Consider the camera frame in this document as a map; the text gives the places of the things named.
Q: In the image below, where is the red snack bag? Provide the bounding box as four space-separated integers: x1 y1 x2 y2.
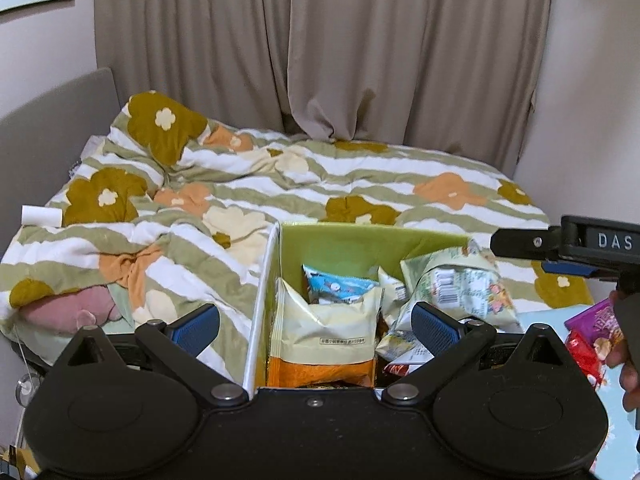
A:
565 330 604 389

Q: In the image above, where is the cream orange snack bag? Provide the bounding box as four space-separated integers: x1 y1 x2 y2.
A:
267 278 381 388

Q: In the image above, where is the person's right hand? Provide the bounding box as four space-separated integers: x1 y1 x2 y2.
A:
605 288 640 413

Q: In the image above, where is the yellow blue chip bag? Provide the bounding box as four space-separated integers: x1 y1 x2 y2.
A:
375 266 434 366

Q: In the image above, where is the purple snack bag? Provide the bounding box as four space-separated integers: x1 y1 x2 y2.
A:
564 299 624 346

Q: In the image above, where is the light blue floral sheet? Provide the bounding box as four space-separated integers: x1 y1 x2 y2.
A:
518 304 639 480

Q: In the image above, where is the green cardboard storage box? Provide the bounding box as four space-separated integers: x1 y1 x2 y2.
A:
242 222 497 393

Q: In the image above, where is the grey bed headboard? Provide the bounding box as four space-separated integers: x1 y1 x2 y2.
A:
0 68 120 249

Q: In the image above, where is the beige curtain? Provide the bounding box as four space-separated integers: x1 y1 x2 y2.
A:
94 0 551 174

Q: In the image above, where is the white tissue roll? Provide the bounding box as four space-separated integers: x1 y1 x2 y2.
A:
21 205 63 229

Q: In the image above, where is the green floral striped duvet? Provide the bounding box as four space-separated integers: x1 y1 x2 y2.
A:
0 90 597 380

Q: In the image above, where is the blue white snack bag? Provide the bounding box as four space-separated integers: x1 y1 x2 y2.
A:
303 266 378 304

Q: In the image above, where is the pale green snack bag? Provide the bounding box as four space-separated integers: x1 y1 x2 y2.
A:
395 242 516 330

